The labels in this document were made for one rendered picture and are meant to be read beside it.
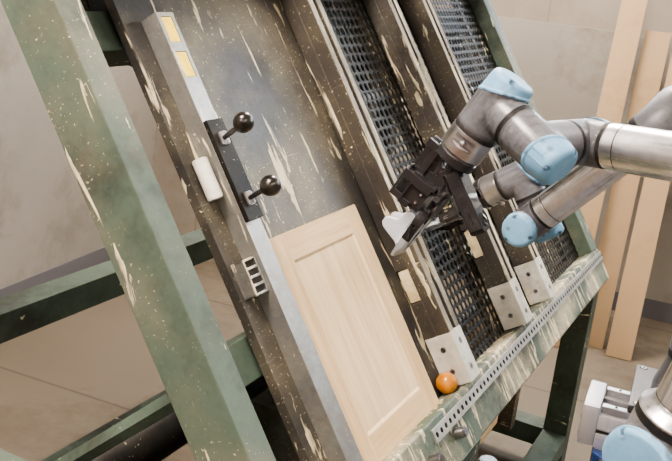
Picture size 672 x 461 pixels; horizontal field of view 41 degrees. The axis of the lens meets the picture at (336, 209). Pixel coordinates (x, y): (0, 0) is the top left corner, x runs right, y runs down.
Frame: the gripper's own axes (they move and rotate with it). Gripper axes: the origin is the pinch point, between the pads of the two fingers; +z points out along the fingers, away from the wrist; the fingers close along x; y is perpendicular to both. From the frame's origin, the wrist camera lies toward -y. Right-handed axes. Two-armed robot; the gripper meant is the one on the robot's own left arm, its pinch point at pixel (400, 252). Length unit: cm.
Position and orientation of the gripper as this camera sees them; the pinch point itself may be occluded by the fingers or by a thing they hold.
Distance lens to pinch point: 154.1
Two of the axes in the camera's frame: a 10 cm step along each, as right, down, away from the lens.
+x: -4.0, 2.0, -8.9
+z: -5.3, 7.5, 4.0
